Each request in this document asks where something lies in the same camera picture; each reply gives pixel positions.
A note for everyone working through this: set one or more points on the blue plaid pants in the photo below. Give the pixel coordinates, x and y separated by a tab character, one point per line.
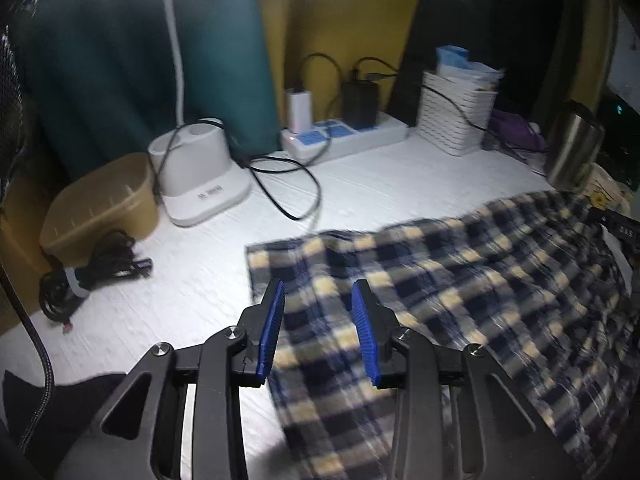
526	277

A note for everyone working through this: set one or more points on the tan plastic lidded box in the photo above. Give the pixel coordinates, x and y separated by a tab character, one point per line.
116	196

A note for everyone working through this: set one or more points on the black folded garment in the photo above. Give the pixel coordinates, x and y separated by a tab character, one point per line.
66	417

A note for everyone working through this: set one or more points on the blue tissue pack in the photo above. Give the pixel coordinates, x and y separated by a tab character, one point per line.
453	62

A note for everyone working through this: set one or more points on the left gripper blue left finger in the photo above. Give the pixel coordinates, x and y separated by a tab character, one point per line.
137	432

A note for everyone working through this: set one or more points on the white cartoon mug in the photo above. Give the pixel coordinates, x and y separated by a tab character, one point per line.
604	192

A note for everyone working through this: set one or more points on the white charger plug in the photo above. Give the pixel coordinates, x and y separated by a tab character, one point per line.
299	109

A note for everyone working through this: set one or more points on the yellow curtain left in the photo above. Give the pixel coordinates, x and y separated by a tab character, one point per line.
346	30

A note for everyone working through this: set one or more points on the teal curtain left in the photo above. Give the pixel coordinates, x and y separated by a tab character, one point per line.
104	78

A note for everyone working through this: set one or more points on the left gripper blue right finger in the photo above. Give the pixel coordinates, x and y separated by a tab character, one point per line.
458	414

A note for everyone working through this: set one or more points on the white power strip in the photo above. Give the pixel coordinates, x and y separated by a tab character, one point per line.
333	139

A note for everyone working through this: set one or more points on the white desk lamp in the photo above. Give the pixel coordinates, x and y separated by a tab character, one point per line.
194	173

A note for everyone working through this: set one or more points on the white textured tablecloth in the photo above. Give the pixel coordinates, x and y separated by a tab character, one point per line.
200	283

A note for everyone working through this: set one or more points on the black power adapter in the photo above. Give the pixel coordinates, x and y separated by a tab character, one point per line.
360	103

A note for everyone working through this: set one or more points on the stainless steel tumbler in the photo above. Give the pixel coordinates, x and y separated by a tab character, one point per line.
573	145

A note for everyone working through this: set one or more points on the purple cloth item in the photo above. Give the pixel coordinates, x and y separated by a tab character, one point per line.
516	131

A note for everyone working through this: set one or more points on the white perforated basket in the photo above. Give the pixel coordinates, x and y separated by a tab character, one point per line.
453	115

